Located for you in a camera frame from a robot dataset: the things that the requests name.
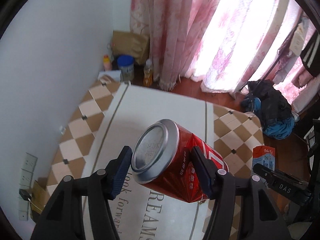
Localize hanging clothes rack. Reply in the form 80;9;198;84
272;16;319;113

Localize pink floral curtain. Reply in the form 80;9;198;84
130;0;309;94

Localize black plug adapter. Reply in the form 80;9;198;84
19;189;31;201

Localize blue lid white can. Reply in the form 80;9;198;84
117;55;135;81

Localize red crushed soda can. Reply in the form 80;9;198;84
131;119;229;203

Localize orange drink bottle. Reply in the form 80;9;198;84
143;59;153;87

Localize blue white flat carton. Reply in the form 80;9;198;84
251;145;276;175

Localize checkered bed cover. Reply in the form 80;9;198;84
31;84;264;239

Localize dark clothes pile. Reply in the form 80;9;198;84
241;80;295;140

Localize white wall socket strip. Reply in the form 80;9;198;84
18;153;37;221

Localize brown paper bag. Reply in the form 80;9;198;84
111;30;150;65

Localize pink small bottle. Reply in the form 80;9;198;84
103;55;112;71

